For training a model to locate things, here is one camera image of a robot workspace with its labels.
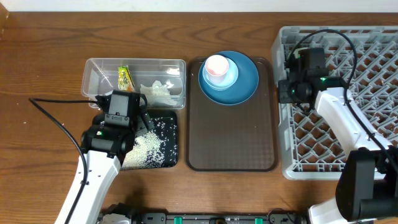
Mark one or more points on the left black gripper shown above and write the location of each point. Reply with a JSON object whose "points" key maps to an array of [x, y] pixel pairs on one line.
{"points": [[147, 121]]}

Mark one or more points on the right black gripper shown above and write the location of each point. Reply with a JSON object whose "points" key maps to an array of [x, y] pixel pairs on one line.
{"points": [[284, 98]]}

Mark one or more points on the white cooked rice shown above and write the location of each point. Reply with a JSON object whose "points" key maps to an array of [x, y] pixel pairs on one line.
{"points": [[155, 149]]}

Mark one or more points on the white tissue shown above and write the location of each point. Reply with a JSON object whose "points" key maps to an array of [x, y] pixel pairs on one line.
{"points": [[157, 95]]}

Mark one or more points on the dark blue plate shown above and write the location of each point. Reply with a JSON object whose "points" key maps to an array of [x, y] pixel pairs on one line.
{"points": [[242, 89]]}

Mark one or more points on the green snack wrapper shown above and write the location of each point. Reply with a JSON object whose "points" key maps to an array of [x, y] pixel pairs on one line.
{"points": [[125, 81]]}

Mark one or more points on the light blue bowl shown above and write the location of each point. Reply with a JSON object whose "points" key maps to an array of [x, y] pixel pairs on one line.
{"points": [[226, 81]]}

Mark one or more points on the pink cup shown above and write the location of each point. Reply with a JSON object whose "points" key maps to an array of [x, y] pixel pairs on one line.
{"points": [[216, 67]]}

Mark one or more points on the mint green bowl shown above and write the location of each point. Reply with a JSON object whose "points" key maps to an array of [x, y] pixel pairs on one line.
{"points": [[297, 52]]}

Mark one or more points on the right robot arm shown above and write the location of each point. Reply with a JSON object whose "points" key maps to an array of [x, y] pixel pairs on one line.
{"points": [[367, 188]]}

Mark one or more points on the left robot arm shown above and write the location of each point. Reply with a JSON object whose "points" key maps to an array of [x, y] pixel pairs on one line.
{"points": [[86, 195]]}

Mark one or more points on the clear plastic waste bin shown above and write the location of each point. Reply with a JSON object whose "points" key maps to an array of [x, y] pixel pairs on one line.
{"points": [[101, 77]]}

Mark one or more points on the grey dishwasher rack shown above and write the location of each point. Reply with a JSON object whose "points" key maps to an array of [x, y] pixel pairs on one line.
{"points": [[309, 148]]}

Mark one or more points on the black plastic tray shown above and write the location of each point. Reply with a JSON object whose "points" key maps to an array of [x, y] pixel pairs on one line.
{"points": [[111, 143]]}

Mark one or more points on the brown serving tray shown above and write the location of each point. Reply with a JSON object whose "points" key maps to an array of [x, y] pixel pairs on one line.
{"points": [[242, 137]]}

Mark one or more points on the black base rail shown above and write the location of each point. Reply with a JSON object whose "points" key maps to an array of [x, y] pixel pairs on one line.
{"points": [[121, 213]]}

